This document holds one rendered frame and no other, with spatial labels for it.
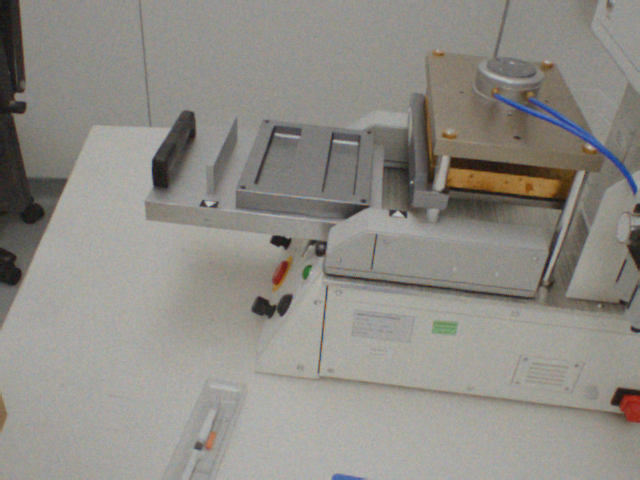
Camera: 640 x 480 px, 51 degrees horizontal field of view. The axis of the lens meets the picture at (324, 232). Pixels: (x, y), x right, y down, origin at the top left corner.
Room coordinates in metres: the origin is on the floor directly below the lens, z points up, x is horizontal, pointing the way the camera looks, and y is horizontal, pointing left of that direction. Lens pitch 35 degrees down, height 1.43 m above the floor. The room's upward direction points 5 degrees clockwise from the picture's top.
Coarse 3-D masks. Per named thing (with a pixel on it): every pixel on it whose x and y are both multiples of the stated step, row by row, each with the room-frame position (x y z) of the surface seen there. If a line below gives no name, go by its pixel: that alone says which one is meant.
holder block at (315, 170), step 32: (288, 128) 0.87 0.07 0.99; (320, 128) 0.88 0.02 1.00; (256, 160) 0.77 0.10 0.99; (288, 160) 0.80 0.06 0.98; (320, 160) 0.78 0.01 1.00; (352, 160) 0.82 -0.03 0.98; (256, 192) 0.69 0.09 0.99; (288, 192) 0.69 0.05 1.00; (320, 192) 0.70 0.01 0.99; (352, 192) 0.73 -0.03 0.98
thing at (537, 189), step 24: (432, 168) 0.68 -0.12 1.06; (456, 168) 0.68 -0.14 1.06; (480, 168) 0.68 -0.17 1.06; (504, 168) 0.69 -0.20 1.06; (528, 168) 0.69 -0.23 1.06; (552, 168) 0.70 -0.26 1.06; (456, 192) 0.68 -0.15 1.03; (480, 192) 0.68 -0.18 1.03; (504, 192) 0.68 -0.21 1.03; (528, 192) 0.66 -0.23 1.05; (552, 192) 0.67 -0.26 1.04
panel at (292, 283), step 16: (288, 256) 0.82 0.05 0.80; (288, 272) 0.76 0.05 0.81; (320, 272) 0.63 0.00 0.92; (272, 288) 0.78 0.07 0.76; (288, 288) 0.71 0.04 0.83; (304, 288) 0.65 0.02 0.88; (272, 304) 0.73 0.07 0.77; (288, 304) 0.66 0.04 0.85; (272, 320) 0.68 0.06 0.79; (272, 336) 0.64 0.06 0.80; (256, 352) 0.65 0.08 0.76
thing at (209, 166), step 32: (224, 128) 0.82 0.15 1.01; (192, 160) 0.79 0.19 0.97; (224, 160) 0.78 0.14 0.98; (160, 192) 0.71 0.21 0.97; (192, 192) 0.71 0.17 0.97; (224, 192) 0.72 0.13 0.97; (192, 224) 0.68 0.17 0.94; (224, 224) 0.68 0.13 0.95; (256, 224) 0.68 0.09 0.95; (288, 224) 0.68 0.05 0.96; (320, 224) 0.67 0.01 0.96
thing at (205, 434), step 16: (208, 384) 0.57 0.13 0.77; (224, 384) 0.58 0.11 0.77; (240, 384) 0.58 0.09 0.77; (208, 400) 0.55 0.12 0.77; (224, 400) 0.55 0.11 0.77; (240, 400) 0.55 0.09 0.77; (192, 416) 0.52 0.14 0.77; (208, 416) 0.52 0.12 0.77; (224, 416) 0.53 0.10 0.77; (192, 432) 0.50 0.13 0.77; (208, 432) 0.50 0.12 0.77; (224, 432) 0.50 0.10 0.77; (176, 448) 0.48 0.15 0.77; (192, 448) 0.48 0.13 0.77; (208, 448) 0.48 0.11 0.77; (176, 464) 0.45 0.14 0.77; (192, 464) 0.46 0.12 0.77; (208, 464) 0.46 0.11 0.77
